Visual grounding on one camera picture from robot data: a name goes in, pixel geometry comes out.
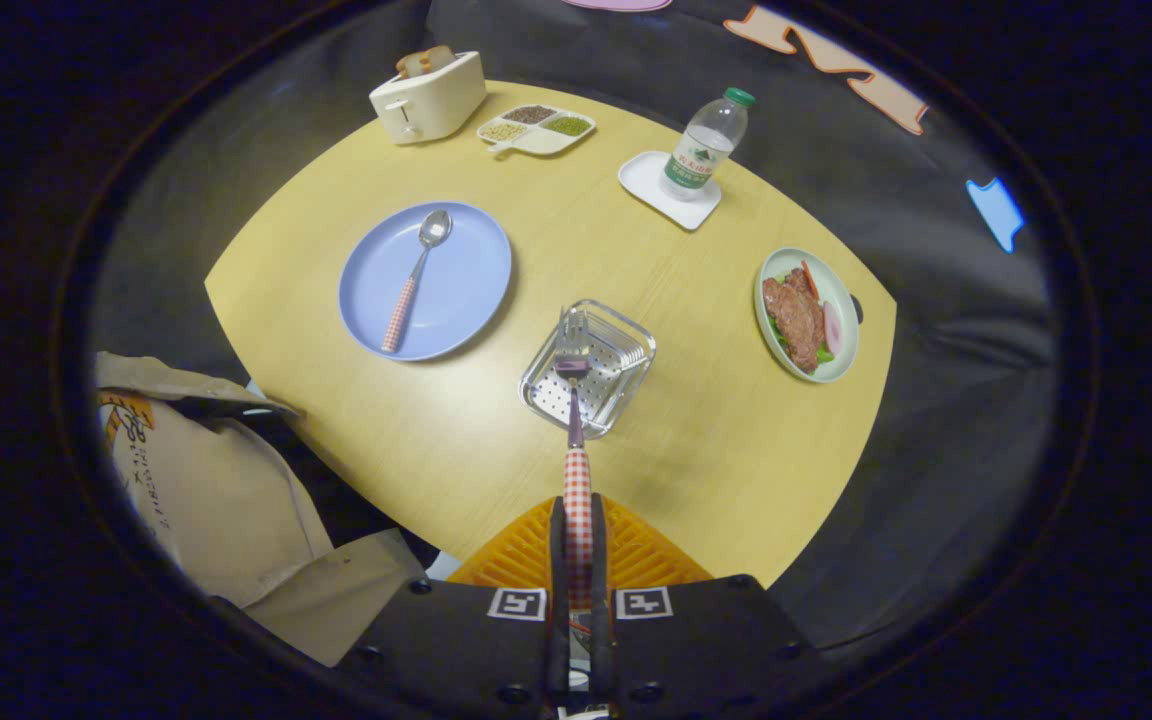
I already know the cream toaster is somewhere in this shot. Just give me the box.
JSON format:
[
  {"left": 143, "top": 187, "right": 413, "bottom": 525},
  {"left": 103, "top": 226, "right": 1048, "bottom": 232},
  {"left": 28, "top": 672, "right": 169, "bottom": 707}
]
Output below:
[{"left": 369, "top": 52, "right": 488, "bottom": 146}]

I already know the brown cardboard box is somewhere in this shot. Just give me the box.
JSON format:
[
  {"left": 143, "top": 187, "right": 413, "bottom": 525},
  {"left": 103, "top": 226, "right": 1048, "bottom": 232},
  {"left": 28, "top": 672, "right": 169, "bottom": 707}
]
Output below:
[{"left": 94, "top": 350, "right": 427, "bottom": 668}]

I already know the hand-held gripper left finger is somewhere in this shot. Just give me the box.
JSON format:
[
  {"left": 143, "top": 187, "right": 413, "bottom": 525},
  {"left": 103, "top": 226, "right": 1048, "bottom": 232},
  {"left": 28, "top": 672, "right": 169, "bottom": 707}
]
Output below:
[{"left": 331, "top": 495, "right": 572, "bottom": 720}]

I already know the metal drain basket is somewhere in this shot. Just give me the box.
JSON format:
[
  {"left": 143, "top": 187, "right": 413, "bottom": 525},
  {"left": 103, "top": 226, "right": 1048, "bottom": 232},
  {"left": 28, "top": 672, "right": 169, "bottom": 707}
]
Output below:
[{"left": 519, "top": 299, "right": 657, "bottom": 440}]

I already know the white divided dish of beans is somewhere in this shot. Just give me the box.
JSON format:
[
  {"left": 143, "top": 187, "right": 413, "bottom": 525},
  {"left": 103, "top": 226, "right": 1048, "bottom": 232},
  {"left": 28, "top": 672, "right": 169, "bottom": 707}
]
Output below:
[{"left": 477, "top": 104, "right": 597, "bottom": 159}]

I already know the blue round plate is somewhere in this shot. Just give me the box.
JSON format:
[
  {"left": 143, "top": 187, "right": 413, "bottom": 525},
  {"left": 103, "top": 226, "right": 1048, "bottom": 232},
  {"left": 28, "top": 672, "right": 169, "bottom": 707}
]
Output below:
[{"left": 338, "top": 202, "right": 514, "bottom": 362}]

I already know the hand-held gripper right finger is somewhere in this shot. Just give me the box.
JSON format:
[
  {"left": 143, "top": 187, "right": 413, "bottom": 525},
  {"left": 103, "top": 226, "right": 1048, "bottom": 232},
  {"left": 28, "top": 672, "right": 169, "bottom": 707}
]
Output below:
[{"left": 591, "top": 493, "right": 827, "bottom": 720}]

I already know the white square coaster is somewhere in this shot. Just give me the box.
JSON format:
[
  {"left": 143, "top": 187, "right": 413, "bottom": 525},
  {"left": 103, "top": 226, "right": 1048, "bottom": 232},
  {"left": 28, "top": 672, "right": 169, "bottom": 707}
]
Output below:
[{"left": 618, "top": 150, "right": 723, "bottom": 232}]

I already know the fork with red checked handle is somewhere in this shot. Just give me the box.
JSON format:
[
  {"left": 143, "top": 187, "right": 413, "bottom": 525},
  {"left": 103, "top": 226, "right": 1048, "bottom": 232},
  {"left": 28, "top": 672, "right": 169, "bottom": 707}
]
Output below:
[{"left": 553, "top": 307, "right": 597, "bottom": 611}]

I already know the clear plastic water bottle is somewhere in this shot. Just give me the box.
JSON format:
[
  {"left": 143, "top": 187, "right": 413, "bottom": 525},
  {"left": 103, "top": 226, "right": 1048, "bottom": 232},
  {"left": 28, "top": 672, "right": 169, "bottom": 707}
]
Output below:
[{"left": 661, "top": 87, "right": 756, "bottom": 202}]

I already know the spoon with red checked handle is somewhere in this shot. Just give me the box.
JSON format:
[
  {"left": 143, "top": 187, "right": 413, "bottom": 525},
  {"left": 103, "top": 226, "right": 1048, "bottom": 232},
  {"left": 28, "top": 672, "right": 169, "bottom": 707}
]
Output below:
[{"left": 381, "top": 209, "right": 454, "bottom": 354}]

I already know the green plate of meat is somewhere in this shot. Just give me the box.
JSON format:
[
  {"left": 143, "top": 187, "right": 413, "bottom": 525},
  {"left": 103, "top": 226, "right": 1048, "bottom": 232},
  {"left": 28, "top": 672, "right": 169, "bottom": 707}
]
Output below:
[{"left": 754, "top": 247, "right": 861, "bottom": 384}]

